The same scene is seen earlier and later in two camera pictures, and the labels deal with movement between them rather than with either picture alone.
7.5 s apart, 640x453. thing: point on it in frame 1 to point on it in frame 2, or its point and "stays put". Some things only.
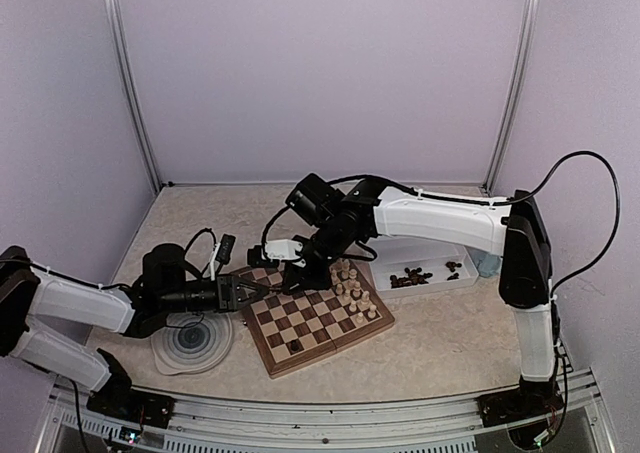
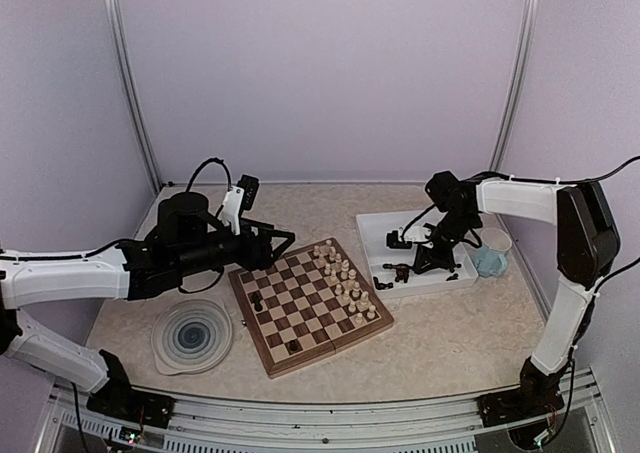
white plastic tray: (406, 266) stays put
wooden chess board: (292, 330) stays put
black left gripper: (227, 293) to (262, 258)
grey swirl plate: (193, 342) stays put
